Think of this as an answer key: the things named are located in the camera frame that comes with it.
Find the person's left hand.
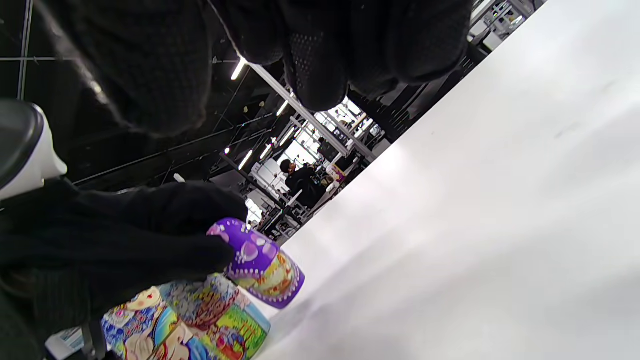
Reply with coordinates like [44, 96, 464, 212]
[0, 180, 248, 360]

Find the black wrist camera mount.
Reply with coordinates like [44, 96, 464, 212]
[80, 320, 123, 360]

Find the small purple Russian doll base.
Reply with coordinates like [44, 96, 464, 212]
[227, 250, 306, 310]

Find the person's right hand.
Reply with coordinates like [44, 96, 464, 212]
[35, 0, 473, 137]

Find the medium light blue doll top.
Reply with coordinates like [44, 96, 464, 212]
[100, 273, 241, 360]

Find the small purple Russian doll top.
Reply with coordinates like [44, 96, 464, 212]
[206, 217, 283, 281]

